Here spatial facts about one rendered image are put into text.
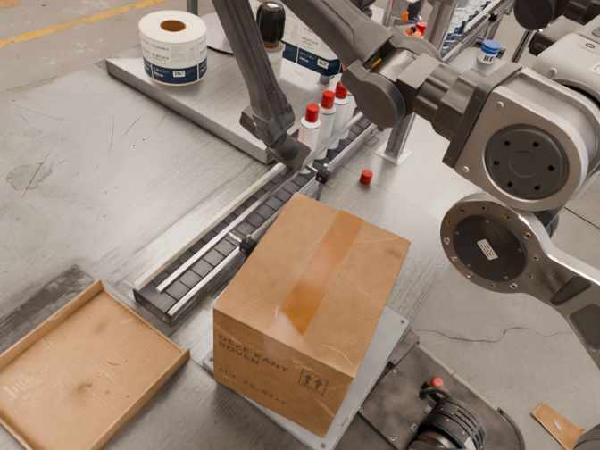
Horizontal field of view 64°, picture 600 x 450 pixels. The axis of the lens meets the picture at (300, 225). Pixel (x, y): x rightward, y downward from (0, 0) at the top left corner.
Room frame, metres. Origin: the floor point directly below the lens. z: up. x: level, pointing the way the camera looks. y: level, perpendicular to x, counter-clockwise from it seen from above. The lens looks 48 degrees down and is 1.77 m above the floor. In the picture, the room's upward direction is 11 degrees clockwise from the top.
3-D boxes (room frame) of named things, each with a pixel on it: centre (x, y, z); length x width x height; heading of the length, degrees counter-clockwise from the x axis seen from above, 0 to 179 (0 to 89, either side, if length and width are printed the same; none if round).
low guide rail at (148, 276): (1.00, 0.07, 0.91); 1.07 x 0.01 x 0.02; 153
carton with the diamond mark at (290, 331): (0.49, -0.05, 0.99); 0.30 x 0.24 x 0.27; 163
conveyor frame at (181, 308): (1.24, -0.09, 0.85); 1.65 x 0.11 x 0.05; 153
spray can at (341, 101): (1.13, -0.04, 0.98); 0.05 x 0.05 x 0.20
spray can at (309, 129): (1.01, 0.02, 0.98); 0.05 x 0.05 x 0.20
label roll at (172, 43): (1.37, 0.50, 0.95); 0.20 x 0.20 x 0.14
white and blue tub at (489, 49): (1.95, -0.62, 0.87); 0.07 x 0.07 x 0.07
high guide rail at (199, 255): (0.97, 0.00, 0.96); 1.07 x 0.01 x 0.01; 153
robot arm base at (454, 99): (0.54, -0.16, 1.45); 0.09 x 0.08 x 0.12; 145
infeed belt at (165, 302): (1.24, -0.09, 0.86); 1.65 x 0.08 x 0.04; 153
